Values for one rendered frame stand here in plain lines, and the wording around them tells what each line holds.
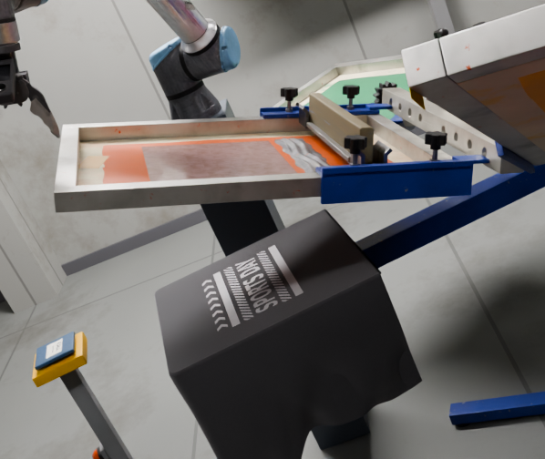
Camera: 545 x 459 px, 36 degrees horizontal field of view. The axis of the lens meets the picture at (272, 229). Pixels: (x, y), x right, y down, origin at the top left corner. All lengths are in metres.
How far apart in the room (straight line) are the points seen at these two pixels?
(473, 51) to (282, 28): 4.13
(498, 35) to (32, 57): 4.42
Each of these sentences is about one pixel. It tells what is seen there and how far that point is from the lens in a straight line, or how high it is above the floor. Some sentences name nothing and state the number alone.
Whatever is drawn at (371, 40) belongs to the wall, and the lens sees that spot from 4.97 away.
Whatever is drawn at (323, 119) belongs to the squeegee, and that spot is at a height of 1.21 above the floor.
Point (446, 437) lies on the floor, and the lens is 2.77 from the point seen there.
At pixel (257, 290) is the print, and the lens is 1.89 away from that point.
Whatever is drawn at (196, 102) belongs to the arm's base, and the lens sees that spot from 2.40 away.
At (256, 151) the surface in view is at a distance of 1.90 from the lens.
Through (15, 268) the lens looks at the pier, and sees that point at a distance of 5.25.
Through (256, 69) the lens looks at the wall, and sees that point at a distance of 4.95.
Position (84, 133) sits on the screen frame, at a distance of 2.04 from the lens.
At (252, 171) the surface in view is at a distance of 1.73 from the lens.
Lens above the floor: 1.76
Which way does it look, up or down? 22 degrees down
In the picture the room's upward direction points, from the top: 25 degrees counter-clockwise
